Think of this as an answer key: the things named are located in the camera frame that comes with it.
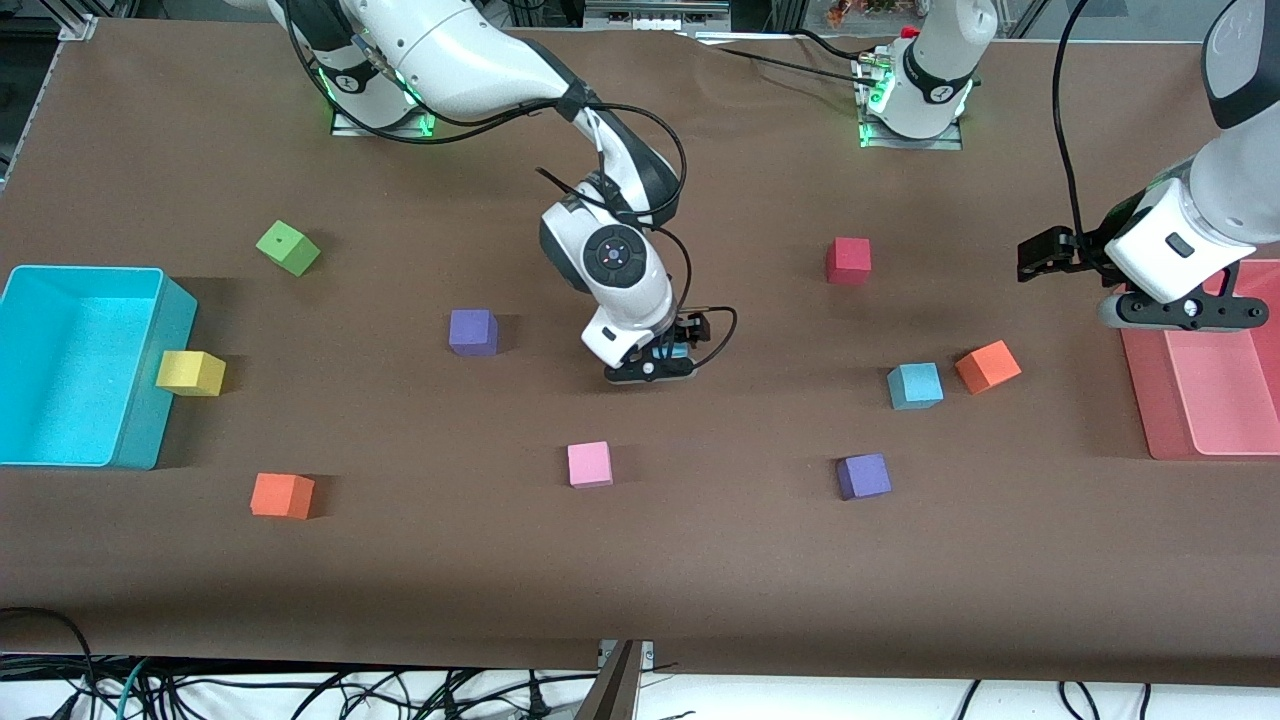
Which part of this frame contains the orange foam block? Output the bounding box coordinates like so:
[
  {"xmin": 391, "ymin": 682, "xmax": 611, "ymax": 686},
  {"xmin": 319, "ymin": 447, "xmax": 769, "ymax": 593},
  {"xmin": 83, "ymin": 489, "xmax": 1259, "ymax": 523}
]
[
  {"xmin": 250, "ymin": 473, "xmax": 316, "ymax": 521},
  {"xmin": 954, "ymin": 340, "xmax": 1023, "ymax": 395}
]

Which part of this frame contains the pink foam block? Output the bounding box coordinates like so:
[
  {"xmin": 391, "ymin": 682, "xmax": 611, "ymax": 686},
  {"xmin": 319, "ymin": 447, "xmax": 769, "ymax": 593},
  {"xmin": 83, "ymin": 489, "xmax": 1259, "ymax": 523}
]
[{"xmin": 567, "ymin": 441, "xmax": 614, "ymax": 489}]

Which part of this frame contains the red foam block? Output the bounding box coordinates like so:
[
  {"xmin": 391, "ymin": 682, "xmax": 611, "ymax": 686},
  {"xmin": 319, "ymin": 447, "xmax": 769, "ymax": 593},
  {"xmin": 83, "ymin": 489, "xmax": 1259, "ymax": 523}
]
[{"xmin": 826, "ymin": 237, "xmax": 872, "ymax": 286}]

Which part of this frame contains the pink plastic bin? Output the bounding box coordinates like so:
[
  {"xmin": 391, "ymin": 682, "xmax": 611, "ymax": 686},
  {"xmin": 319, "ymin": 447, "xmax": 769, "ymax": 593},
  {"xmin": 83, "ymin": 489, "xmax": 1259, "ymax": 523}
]
[{"xmin": 1120, "ymin": 258, "xmax": 1280, "ymax": 461}]

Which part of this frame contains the purple foam block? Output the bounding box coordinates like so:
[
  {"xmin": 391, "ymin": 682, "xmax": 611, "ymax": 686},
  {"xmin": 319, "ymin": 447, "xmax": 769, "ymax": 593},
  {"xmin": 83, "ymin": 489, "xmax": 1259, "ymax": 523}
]
[
  {"xmin": 836, "ymin": 453, "xmax": 893, "ymax": 501},
  {"xmin": 448, "ymin": 309, "xmax": 499, "ymax": 358}
]

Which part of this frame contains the brown table cover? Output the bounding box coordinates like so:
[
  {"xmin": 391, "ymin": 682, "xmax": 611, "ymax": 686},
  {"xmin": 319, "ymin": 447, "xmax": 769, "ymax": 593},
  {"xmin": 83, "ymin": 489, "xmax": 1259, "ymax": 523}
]
[{"xmin": 0, "ymin": 18, "xmax": 1280, "ymax": 689}]

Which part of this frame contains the grey power strip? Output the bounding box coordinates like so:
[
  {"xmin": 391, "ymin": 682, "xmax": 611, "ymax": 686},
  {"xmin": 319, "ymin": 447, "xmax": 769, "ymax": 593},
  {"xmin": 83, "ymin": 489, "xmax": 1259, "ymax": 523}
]
[{"xmin": 585, "ymin": 0, "xmax": 731, "ymax": 31}]

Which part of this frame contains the dark metal pole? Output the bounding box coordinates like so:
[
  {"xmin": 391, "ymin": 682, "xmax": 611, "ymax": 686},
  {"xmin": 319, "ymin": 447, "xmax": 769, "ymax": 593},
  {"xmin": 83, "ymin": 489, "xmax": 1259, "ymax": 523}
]
[{"xmin": 575, "ymin": 642, "xmax": 643, "ymax": 720}]

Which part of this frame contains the green foam block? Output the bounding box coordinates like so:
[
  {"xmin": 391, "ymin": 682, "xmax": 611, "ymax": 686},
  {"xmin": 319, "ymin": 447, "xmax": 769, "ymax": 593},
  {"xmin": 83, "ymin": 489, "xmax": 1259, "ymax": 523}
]
[{"xmin": 256, "ymin": 220, "xmax": 322, "ymax": 277}]

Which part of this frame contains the yellow foam block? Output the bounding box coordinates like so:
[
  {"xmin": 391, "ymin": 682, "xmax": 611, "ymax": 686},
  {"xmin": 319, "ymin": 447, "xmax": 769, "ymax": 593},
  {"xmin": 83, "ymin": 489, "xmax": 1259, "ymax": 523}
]
[{"xmin": 155, "ymin": 350, "xmax": 227, "ymax": 397}]

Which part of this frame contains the cyan plastic bin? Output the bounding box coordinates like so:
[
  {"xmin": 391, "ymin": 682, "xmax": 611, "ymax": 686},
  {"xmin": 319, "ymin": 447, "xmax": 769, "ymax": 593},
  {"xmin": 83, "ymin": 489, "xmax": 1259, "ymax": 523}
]
[{"xmin": 0, "ymin": 265, "xmax": 199, "ymax": 471}]

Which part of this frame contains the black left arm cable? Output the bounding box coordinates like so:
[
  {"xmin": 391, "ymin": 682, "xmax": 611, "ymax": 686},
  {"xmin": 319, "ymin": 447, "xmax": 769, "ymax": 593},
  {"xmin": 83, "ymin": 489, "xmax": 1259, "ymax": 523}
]
[{"xmin": 1052, "ymin": 0, "xmax": 1097, "ymax": 257}]

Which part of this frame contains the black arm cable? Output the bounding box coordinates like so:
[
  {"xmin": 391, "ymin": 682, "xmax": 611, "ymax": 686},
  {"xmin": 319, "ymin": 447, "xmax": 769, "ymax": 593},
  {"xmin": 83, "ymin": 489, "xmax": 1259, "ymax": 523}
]
[
  {"xmin": 280, "ymin": 0, "xmax": 739, "ymax": 371},
  {"xmin": 1052, "ymin": 0, "xmax": 1097, "ymax": 257}
]

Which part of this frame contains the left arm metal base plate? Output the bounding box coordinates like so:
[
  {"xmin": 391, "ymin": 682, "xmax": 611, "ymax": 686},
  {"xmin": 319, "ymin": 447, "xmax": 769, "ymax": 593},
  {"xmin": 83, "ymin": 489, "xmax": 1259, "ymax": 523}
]
[{"xmin": 858, "ymin": 120, "xmax": 964, "ymax": 151}]

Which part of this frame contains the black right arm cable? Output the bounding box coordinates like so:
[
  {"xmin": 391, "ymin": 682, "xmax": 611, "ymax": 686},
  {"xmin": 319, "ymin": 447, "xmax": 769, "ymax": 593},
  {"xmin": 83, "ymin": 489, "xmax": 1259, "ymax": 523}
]
[{"xmin": 280, "ymin": 0, "xmax": 739, "ymax": 371}]

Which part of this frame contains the black left base cable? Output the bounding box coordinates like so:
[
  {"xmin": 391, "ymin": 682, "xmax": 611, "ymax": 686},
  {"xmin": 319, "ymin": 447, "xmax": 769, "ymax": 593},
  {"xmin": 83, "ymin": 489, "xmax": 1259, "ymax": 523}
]
[{"xmin": 690, "ymin": 28, "xmax": 873, "ymax": 83}]

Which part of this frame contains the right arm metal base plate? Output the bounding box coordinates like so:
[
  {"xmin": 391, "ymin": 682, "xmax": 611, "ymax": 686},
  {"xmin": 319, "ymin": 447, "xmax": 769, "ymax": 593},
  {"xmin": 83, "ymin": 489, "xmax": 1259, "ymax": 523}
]
[{"xmin": 330, "ymin": 105, "xmax": 439, "ymax": 139}]

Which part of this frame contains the teal floor cable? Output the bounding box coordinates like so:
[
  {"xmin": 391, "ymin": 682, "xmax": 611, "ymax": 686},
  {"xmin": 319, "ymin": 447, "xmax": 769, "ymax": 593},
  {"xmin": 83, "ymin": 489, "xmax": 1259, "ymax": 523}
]
[{"xmin": 95, "ymin": 658, "xmax": 151, "ymax": 720}]

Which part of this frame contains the black looped floor cable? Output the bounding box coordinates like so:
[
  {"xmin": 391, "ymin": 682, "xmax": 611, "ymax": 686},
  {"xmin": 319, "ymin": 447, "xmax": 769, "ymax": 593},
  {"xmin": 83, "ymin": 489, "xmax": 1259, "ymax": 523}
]
[{"xmin": 0, "ymin": 606, "xmax": 98, "ymax": 720}]

